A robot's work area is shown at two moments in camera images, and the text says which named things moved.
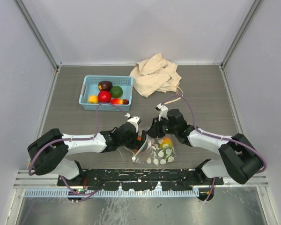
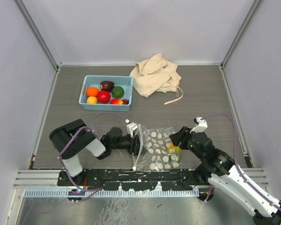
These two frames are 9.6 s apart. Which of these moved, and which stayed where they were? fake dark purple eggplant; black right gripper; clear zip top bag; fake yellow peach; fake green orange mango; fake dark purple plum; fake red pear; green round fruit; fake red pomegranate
Moved: clear zip top bag; fake green orange mango; black right gripper
Stayed: fake yellow peach; fake red pear; fake dark purple eggplant; fake red pomegranate; green round fruit; fake dark purple plum
